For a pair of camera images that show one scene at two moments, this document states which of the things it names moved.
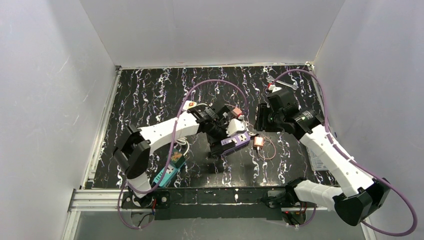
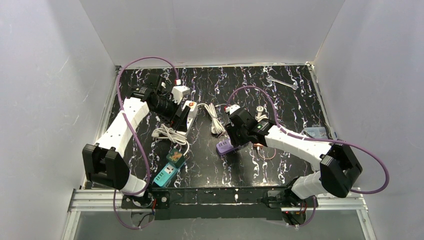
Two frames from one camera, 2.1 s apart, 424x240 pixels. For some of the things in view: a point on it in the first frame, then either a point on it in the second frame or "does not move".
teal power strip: (170, 173) does not move
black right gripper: (262, 117) to (234, 133)
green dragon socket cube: (177, 158) does not move
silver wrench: (271, 78) does not move
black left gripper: (218, 136) to (178, 112)
